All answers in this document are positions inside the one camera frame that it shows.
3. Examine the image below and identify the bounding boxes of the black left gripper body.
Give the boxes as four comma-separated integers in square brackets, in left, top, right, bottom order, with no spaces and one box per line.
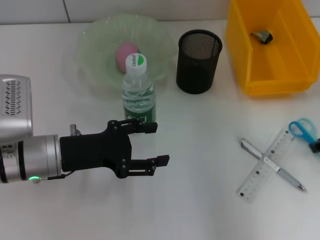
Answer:
[59,120,133,179]

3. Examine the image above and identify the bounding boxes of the blue scissors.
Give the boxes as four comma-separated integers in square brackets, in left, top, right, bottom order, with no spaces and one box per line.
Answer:
[288,117,319,145]

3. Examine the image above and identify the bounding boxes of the water bottle green label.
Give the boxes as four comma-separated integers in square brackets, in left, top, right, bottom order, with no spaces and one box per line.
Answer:
[121,53,158,125]

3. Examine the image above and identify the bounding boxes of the silver pen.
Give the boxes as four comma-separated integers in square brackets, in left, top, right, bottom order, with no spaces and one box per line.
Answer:
[239,137,308,193]

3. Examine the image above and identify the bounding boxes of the transparent plastic ruler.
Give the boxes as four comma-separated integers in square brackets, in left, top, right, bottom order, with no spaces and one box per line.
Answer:
[236,128,297,204]

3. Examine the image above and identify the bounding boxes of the pink toy peach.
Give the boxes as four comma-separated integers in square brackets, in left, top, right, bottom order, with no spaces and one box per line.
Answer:
[114,41,140,73]

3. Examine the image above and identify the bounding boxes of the black mesh pen holder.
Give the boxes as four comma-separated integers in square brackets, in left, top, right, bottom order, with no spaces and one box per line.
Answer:
[175,29,223,95]

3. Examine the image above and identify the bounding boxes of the green glass fruit plate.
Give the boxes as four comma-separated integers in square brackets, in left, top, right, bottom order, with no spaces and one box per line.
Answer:
[74,13,177,100]

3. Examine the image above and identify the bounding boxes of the yellow plastic bin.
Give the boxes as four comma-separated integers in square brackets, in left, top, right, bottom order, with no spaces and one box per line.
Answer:
[224,0,320,97]

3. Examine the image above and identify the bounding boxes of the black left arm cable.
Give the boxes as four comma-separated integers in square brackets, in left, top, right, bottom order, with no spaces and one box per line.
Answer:
[46,171,74,181]

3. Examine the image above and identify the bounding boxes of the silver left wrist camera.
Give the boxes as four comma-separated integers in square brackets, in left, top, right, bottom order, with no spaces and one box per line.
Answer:
[0,74,34,141]

